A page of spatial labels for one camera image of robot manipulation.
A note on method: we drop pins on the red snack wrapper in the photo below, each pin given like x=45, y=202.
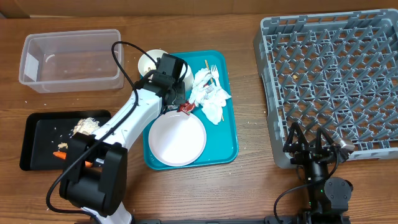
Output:
x=186, y=108

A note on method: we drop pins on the white napkin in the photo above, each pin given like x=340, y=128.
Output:
x=211, y=97

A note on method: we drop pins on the white cup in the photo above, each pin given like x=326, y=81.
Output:
x=188, y=78

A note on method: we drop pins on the white plastic fork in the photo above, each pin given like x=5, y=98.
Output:
x=215, y=73

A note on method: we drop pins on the clear plastic bin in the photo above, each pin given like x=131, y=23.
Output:
x=72, y=61

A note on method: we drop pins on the white bowl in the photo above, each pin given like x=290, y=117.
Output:
x=145, y=64

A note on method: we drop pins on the teal serving tray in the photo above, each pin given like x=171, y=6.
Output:
x=221, y=140

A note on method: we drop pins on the rice and peanut shell scraps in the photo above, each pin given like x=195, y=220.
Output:
x=85, y=126

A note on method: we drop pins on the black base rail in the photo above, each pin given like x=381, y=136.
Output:
x=266, y=220

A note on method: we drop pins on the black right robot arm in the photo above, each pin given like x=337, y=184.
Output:
x=328, y=196

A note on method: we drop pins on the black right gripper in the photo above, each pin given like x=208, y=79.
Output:
x=308, y=152

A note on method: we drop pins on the grey dishwasher rack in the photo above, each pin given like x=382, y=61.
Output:
x=337, y=71

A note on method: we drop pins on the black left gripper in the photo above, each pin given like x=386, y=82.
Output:
x=181, y=94

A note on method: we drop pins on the white round plate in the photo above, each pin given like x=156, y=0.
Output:
x=177, y=139

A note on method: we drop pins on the black food tray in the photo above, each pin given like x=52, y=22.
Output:
x=45, y=131

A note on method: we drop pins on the wooden chopstick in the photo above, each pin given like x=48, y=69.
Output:
x=211, y=80

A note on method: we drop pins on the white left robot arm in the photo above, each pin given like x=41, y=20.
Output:
x=95, y=173

